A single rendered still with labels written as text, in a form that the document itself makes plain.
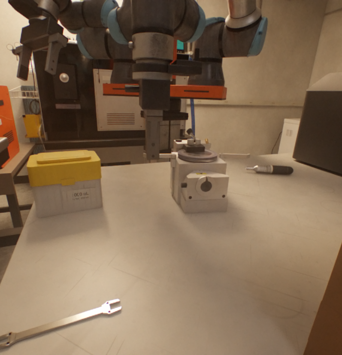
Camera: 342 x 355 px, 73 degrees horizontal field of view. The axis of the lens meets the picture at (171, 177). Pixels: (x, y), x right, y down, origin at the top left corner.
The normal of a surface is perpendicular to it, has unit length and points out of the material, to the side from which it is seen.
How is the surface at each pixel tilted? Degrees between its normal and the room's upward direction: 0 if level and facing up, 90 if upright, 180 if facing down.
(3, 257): 0
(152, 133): 120
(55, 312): 0
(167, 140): 90
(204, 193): 90
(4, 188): 90
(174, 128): 90
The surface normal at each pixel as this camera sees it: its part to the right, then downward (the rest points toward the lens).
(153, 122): 0.13, 0.76
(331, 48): -0.94, 0.09
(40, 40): -0.10, 0.99
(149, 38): -0.15, 0.33
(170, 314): 0.04, -0.94
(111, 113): 0.35, 0.33
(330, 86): -0.77, -0.43
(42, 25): -0.44, -0.11
